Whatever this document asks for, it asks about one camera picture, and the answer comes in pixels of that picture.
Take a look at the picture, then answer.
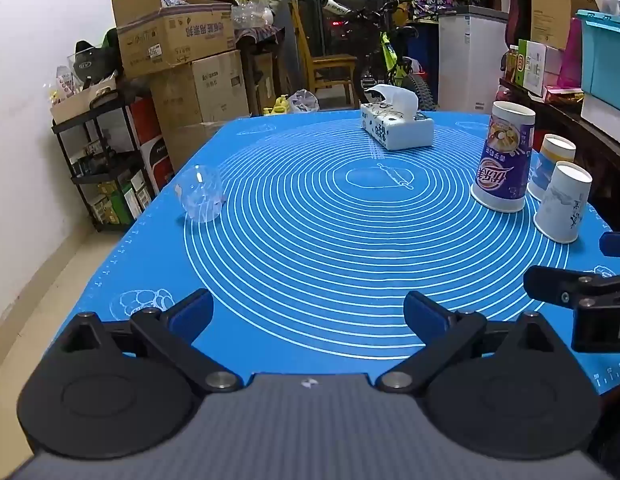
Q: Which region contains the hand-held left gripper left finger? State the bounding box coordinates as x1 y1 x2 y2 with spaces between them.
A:
60 288 243 394

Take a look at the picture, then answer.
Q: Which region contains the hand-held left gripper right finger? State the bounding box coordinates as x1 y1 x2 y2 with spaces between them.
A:
376 290 556 394

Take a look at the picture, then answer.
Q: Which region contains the clear plastic cup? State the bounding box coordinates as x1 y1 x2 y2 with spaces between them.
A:
177 163 225 224

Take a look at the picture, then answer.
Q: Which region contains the white paper cup ink print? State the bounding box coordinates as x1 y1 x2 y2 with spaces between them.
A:
533 160 594 245

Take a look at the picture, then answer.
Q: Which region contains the white paper cup blue print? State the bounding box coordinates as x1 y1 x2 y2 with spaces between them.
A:
527 133 577 202

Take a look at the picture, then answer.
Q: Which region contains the tall purple paper cup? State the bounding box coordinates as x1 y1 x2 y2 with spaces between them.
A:
470 100 536 213

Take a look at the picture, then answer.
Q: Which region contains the dark wooden side table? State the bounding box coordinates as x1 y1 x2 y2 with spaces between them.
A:
497 77 620 233

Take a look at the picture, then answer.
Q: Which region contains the blue silicone baking mat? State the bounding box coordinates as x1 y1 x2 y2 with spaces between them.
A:
88 108 620 397

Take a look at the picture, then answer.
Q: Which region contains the black metal shelf rack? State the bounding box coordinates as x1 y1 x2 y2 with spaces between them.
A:
52 87 157 234

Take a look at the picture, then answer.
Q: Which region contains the plain brown cardboard box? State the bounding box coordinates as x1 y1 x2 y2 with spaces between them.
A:
164 120 231 174

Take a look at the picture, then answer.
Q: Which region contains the red appliance box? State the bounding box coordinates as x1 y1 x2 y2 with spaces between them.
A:
126 95 177 194

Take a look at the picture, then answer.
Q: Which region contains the teal plastic storage box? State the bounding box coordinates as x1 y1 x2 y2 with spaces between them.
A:
574 8 620 103

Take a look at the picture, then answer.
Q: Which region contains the white patterned tissue box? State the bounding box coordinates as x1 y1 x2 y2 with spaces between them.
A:
359 84 435 151

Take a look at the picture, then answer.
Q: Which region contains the pink bag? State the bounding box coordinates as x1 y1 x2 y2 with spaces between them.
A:
557 17 584 89

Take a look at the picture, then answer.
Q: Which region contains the green and white carton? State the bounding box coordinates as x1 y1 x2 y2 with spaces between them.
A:
517 39 549 97

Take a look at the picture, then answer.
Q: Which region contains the drink bottle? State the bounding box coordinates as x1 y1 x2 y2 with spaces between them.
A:
504 44 521 84

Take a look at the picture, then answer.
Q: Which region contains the yellow toy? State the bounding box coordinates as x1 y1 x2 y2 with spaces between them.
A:
263 94 291 116

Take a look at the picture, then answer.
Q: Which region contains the large brown cardboard box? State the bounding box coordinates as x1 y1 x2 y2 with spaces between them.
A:
148 49 251 126

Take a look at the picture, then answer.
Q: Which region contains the white chest freezer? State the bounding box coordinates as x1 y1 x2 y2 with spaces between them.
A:
437 5 510 112

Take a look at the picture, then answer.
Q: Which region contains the clear plastic bag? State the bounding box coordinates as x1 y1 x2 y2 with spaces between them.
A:
288 88 320 114

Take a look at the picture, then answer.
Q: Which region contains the tall brown cardboard box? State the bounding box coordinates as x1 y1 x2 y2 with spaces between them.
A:
529 0 602 51

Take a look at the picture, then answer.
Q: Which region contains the small box of bottles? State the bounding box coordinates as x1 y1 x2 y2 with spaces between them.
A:
50 64 118 125

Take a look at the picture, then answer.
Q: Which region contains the black and green bicycle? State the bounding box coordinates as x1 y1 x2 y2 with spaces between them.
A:
322 0 436 112

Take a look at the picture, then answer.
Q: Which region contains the wooden chair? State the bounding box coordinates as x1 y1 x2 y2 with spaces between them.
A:
289 1 359 109

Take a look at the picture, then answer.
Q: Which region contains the black helmet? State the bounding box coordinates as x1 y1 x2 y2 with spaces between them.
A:
72 39 122 87

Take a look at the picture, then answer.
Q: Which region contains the open brown cardboard box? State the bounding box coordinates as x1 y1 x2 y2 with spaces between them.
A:
112 0 237 80

